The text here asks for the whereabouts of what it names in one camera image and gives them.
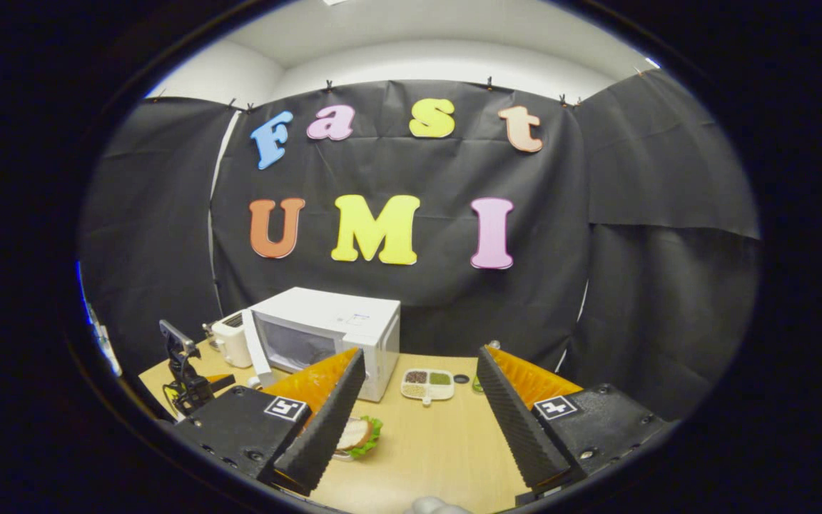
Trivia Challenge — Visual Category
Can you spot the green drink bottle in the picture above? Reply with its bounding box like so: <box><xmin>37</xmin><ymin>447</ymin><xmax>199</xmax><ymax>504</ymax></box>
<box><xmin>472</xmin><ymin>340</ymin><xmax>502</xmax><ymax>394</ymax></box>

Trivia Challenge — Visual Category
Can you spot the divided dish of beans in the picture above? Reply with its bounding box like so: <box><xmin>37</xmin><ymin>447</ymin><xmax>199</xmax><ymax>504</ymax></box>
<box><xmin>401</xmin><ymin>368</ymin><xmax>455</xmax><ymax>407</ymax></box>

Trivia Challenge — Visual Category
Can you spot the black backdrop cloth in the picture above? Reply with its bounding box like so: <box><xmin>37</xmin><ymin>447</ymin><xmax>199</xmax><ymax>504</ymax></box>
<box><xmin>77</xmin><ymin>68</ymin><xmax>761</xmax><ymax>422</ymax></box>

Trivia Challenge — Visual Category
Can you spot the lettuce sandwich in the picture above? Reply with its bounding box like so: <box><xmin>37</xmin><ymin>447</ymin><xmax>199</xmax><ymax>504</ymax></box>
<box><xmin>336</xmin><ymin>416</ymin><xmax>383</xmax><ymax>459</ymax></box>

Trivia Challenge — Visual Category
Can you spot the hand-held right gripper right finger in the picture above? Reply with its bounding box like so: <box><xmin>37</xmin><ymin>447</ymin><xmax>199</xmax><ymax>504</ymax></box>
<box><xmin>475</xmin><ymin>345</ymin><xmax>672</xmax><ymax>500</ymax></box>

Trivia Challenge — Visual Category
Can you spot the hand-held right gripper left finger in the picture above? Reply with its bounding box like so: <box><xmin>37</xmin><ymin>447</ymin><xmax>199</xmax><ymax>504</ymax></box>
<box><xmin>168</xmin><ymin>348</ymin><xmax>367</xmax><ymax>498</ymax></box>

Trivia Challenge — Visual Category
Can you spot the row of black cloth clips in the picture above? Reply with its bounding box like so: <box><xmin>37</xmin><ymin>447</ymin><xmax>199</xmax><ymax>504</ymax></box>
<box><xmin>154</xmin><ymin>68</ymin><xmax>647</xmax><ymax>114</ymax></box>

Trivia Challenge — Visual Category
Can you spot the white microwave oven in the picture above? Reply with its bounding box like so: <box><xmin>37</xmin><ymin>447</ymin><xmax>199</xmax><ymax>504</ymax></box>
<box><xmin>242</xmin><ymin>287</ymin><xmax>401</xmax><ymax>403</ymax></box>

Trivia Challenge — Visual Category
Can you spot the white plastic tray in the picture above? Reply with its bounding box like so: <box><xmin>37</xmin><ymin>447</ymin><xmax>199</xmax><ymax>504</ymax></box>
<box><xmin>333</xmin><ymin>416</ymin><xmax>383</xmax><ymax>463</ymax></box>

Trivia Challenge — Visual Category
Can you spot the white toaster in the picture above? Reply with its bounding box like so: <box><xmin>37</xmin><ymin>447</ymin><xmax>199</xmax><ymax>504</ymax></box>
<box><xmin>211</xmin><ymin>309</ymin><xmax>255</xmax><ymax>369</ymax></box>

